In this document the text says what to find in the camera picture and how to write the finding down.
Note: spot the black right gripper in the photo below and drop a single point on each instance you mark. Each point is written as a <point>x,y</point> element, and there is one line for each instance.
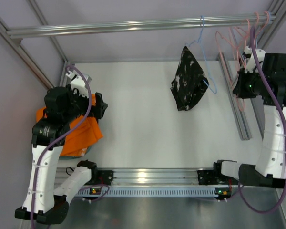
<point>240,84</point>

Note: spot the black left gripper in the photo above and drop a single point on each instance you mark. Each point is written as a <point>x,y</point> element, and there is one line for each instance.
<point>98,105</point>

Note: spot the plain orange trousers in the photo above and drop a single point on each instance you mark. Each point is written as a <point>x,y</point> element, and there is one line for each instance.
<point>83,131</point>

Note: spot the pink wire hanger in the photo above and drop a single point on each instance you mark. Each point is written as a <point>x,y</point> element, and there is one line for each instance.
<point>236,37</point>

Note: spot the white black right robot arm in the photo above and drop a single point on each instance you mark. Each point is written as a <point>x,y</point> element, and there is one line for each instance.
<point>270,170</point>

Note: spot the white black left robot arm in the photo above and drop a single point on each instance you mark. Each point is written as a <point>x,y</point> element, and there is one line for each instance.
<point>44,203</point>

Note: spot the black white patterned trousers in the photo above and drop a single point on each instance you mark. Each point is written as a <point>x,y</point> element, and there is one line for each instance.
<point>190,82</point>

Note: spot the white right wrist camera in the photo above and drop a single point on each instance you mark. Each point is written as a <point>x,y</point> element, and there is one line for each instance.
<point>250,64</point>

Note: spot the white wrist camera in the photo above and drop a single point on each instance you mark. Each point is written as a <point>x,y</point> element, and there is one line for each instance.
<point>250,64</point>
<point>77,82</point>

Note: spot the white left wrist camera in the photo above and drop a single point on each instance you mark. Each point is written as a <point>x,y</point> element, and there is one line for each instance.
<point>77,82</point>

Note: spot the aluminium hanging rail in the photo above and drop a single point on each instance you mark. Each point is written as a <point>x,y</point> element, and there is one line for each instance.
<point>145,25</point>

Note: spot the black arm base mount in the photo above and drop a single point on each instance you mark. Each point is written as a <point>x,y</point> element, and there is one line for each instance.
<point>101,177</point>

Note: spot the aluminium front rail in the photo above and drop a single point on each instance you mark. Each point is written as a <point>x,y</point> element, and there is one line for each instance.
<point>154,176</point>

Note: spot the blue wire hanger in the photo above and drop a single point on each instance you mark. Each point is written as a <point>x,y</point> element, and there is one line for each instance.
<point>199,42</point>

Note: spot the grey slotted cable duct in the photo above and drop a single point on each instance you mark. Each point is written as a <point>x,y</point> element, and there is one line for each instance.
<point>154,192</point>

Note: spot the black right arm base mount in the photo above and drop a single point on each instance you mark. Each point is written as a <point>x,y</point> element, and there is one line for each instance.
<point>209,177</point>

